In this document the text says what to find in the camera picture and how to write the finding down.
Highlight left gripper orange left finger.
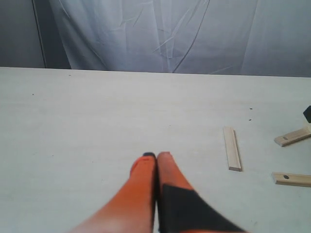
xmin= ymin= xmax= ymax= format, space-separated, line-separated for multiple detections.
xmin=71 ymin=152 xmax=156 ymax=233

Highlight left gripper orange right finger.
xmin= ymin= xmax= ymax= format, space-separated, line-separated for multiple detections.
xmin=157 ymin=152 xmax=246 ymax=233

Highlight wood strip with holes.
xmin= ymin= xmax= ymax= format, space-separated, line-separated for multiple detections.
xmin=274 ymin=128 xmax=311 ymax=147
xmin=272 ymin=172 xmax=311 ymax=187

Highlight plain wood strip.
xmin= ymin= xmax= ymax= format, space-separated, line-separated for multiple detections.
xmin=223 ymin=127 xmax=242 ymax=172

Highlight white backdrop cloth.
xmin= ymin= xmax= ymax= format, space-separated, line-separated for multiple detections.
xmin=33 ymin=0 xmax=311 ymax=77

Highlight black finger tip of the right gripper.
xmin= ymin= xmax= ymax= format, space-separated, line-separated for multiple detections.
xmin=303 ymin=105 xmax=311 ymax=123

